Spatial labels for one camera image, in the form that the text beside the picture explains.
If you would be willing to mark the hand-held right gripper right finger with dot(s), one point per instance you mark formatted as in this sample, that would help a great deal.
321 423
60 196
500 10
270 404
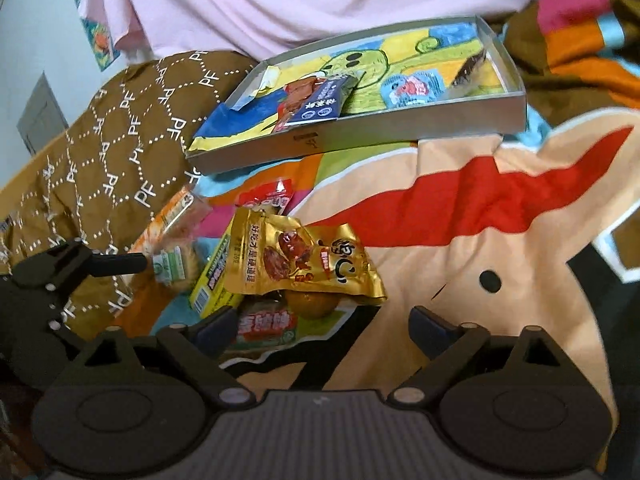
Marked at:
432 327

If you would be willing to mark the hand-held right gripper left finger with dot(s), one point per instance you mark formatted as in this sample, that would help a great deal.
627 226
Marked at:
215 327

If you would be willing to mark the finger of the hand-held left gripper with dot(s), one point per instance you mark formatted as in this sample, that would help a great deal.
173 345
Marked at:
115 265
67 335

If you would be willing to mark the yellow snack packet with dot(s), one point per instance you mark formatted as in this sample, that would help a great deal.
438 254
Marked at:
212 285

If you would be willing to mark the red snack packet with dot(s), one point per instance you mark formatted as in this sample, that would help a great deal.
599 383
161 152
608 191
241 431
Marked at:
265 327

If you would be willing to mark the clear green label snack packet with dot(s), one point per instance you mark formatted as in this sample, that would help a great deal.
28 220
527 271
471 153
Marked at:
175 265

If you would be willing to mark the orange cracker packet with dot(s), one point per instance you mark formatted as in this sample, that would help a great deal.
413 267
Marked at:
165 225

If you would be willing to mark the gold snack packet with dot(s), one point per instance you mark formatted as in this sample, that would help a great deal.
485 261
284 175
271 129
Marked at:
300 260

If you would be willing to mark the quail egg packet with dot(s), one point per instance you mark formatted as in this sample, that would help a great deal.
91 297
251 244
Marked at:
265 195

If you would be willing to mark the cardboard tray with cartoon drawing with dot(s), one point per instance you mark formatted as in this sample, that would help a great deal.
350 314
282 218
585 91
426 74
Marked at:
350 136

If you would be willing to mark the light blue snack packet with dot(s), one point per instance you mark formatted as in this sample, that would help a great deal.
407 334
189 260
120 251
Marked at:
410 87

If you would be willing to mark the dark blue snack packet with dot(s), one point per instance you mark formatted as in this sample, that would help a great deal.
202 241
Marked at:
325 100

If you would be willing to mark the clear packet of dark snack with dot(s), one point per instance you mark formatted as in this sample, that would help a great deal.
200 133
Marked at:
470 72

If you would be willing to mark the small orange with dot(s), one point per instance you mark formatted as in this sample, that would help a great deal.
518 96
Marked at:
310 307

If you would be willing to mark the brown patterned quilt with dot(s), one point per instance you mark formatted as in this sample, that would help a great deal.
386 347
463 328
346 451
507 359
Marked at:
125 135

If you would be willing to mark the colourful printed blanket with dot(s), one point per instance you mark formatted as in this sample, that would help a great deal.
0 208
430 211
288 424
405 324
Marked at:
500 210

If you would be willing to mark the colourful crayon drawing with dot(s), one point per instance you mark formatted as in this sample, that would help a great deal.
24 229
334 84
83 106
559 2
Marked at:
400 60

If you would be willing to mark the pink sheet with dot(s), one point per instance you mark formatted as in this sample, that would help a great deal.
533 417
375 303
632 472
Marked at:
300 0

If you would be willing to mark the wooden bed frame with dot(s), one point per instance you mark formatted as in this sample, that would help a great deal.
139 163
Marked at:
20 180

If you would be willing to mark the wall poster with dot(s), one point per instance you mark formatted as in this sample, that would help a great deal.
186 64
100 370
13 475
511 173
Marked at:
100 42

